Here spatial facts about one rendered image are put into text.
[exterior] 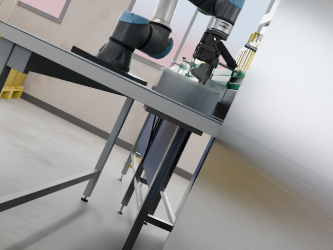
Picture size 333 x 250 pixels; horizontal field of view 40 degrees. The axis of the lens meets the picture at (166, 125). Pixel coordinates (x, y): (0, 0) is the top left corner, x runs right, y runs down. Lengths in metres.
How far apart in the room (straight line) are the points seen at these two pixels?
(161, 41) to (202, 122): 0.95
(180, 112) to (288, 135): 0.44
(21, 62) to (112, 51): 0.70
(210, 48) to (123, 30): 0.38
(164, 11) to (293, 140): 1.43
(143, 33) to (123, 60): 0.14
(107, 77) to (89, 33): 4.34
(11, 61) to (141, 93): 0.36
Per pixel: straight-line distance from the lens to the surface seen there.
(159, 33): 1.94
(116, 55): 1.84
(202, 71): 1.67
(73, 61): 1.11
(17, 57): 1.22
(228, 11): 1.70
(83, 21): 5.47
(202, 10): 1.78
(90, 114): 5.31
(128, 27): 1.86
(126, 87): 1.07
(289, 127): 0.65
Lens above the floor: 0.76
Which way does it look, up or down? 4 degrees down
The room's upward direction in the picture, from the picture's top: 25 degrees clockwise
